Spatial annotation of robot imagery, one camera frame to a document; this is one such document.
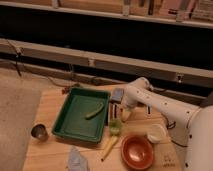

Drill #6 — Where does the red black utensil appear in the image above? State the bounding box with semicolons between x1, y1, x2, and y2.
107;103;118;123

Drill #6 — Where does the black white knife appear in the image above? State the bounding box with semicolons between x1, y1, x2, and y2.
147;106;151;115

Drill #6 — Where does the small metal cup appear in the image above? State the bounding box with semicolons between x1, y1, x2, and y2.
31;124;48;141

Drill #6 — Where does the green cucumber toy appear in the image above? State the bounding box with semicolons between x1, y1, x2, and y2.
85;103;104;120

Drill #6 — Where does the blue-grey crumpled cloth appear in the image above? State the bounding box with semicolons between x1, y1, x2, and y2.
67;147;89;171

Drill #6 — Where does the white paper cup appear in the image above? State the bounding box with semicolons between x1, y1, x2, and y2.
147;124;166;143

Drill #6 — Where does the green yellow brush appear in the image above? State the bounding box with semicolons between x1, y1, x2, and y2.
101;118;122;161

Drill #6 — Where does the black cable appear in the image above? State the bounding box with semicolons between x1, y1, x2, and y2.
163;114;188;148

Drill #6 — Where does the large red-brown bowl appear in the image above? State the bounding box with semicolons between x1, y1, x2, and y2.
121;135;154;171

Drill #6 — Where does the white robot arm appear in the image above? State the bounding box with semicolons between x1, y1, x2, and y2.
121;77;213;171

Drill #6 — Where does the red object behind table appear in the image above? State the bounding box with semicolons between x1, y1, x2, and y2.
61;84;80;94

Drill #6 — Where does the green plastic tray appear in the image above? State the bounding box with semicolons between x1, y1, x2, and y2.
52;88;110;143

